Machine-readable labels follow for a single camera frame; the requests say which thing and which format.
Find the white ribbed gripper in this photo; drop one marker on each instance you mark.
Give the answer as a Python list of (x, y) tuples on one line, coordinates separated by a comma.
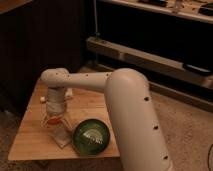
[(56, 105)]

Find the white sponge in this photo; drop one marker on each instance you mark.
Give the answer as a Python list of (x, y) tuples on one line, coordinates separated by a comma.
[(62, 137)]

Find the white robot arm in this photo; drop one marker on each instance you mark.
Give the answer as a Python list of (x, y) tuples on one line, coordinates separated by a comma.
[(137, 131)]

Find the small orange object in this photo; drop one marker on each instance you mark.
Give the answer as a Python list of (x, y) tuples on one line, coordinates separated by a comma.
[(54, 121)]

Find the white patterned small object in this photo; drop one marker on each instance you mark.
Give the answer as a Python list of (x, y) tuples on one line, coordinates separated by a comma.
[(69, 94)]

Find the wooden table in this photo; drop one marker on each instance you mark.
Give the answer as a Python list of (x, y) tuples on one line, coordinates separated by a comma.
[(34, 142)]

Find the vertical metal pole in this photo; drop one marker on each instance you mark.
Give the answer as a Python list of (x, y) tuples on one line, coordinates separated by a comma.
[(97, 34)]

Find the upper workbench shelf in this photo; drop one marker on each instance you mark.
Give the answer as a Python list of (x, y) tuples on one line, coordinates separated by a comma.
[(187, 9)]

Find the long metal shelf rail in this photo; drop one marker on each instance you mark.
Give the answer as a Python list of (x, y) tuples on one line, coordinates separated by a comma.
[(149, 61)]

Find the black object on rail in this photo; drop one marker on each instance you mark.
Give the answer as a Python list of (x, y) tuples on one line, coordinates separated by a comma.
[(198, 71)]

